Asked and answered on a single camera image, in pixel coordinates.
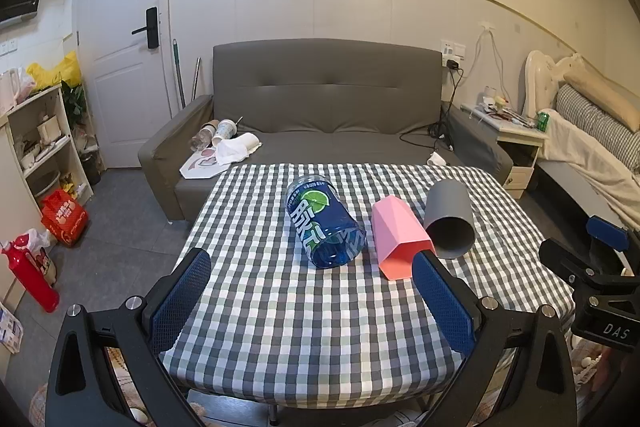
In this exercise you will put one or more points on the clear plastic bottle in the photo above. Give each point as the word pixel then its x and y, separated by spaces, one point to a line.
pixel 201 139

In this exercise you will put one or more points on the white cloth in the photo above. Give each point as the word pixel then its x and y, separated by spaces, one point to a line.
pixel 240 147

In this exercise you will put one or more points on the black charger plug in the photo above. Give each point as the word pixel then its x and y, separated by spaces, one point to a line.
pixel 453 65

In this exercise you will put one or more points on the black trash bin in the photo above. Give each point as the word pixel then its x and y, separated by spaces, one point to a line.
pixel 91 168

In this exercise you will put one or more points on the pink faceted cup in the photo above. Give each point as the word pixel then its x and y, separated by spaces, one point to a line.
pixel 397 234

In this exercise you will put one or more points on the red paper bag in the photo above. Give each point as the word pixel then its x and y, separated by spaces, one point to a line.
pixel 64 217

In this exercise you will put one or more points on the grey sofa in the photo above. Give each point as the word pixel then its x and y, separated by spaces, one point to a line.
pixel 325 102

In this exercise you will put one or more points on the red fire extinguisher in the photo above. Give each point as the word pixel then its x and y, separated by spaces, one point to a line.
pixel 30 277

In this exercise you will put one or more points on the white shelf unit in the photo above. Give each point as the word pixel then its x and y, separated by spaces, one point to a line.
pixel 45 142

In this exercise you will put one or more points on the white bed headboard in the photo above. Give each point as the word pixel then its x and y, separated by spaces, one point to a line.
pixel 540 77

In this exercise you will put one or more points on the green can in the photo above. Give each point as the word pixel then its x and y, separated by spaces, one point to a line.
pixel 543 119

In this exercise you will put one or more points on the green plant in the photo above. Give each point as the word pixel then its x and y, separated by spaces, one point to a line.
pixel 75 104

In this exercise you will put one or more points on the small white paper cup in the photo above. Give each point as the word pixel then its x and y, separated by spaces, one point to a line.
pixel 436 158

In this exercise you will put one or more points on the beige pillow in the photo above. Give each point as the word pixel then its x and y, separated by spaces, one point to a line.
pixel 600 94

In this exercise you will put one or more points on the brown paper cup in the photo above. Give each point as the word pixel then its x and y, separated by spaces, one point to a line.
pixel 210 125

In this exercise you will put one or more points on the checked pillow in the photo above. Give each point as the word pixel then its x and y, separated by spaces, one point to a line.
pixel 600 127

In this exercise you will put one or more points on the grey cup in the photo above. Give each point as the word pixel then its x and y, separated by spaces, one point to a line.
pixel 449 219

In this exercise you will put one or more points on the white plastic bag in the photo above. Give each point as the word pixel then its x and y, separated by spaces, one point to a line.
pixel 42 247

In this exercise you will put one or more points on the white nightstand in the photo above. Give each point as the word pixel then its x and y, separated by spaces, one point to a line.
pixel 520 147

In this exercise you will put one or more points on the white cup with straw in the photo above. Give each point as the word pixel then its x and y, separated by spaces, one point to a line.
pixel 224 132

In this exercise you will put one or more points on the blue transparent cup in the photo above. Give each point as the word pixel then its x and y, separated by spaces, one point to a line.
pixel 320 227

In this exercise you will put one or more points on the white wall outlet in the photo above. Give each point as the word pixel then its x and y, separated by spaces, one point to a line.
pixel 453 49

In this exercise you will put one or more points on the bed with pillows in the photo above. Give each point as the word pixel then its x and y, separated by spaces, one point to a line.
pixel 585 162

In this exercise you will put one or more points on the white door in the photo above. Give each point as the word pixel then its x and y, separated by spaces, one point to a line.
pixel 122 72

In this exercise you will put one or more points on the yellow plastic bag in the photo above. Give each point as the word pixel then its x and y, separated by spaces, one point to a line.
pixel 57 72

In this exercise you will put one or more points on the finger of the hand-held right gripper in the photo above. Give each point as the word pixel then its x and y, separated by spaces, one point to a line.
pixel 565 257
pixel 607 232

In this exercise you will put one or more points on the checked tablecloth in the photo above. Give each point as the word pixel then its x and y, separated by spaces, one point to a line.
pixel 300 332

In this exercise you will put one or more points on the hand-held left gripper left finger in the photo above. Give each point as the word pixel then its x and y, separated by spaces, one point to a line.
pixel 180 302

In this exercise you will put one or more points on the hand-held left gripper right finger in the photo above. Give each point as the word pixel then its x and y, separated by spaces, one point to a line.
pixel 442 307

